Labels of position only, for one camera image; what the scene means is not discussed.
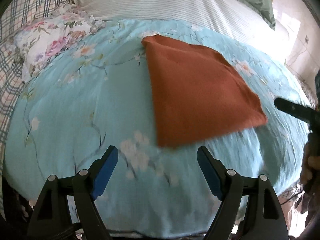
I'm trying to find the rust orange knit sweater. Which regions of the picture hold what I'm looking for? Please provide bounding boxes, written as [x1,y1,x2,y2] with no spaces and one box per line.
[142,35,267,147]

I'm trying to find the person's hand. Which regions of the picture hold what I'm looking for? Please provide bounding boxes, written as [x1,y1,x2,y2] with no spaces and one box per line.
[299,142,319,193]

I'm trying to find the light blue floral quilt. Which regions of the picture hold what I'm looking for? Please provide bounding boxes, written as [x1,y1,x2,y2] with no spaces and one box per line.
[4,20,309,238]

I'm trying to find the white grey striped pillow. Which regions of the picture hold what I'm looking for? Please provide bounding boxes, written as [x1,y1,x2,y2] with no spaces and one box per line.
[71,0,286,63]

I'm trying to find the pink floral white pillow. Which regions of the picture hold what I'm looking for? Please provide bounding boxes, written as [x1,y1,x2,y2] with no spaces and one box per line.
[11,5,105,82]

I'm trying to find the plaid checked blanket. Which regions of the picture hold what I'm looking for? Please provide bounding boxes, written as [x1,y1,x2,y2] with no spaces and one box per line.
[0,0,75,221]

